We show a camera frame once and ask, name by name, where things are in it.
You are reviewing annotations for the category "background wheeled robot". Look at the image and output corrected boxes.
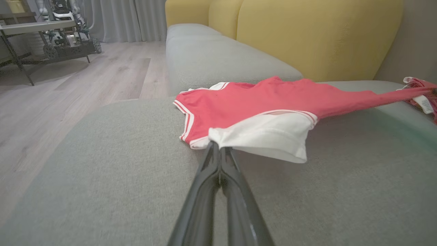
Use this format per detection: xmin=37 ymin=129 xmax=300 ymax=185
xmin=36 ymin=0 xmax=102 ymax=64

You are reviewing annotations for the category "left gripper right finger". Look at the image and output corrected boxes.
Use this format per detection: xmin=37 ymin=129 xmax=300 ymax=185
xmin=218 ymin=147 xmax=276 ymax=246

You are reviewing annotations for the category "large grey sofa seat cushion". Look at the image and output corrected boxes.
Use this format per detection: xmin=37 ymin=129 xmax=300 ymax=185
xmin=0 ymin=80 xmax=437 ymax=246

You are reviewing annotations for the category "black frame table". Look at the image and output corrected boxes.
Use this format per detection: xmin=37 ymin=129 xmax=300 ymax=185
xmin=0 ymin=12 xmax=91 ymax=86

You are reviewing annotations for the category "grey curtain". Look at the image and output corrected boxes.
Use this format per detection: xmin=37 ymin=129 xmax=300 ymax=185
xmin=78 ymin=0 xmax=168 ymax=43

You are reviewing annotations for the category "yellow sofa back cushion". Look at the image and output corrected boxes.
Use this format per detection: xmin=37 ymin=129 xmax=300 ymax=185
xmin=208 ymin=0 xmax=244 ymax=40
xmin=236 ymin=0 xmax=404 ymax=83
xmin=165 ymin=0 xmax=213 ymax=29

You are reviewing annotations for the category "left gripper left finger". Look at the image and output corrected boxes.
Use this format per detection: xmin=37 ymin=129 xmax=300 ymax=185
xmin=167 ymin=141 xmax=221 ymax=246

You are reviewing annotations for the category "small grey sofa seat cushion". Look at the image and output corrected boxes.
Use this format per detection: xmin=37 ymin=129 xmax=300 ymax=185
xmin=166 ymin=23 xmax=304 ymax=97

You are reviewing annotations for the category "yellow box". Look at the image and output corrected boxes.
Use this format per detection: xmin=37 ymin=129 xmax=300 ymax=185
xmin=6 ymin=0 xmax=25 ymax=14

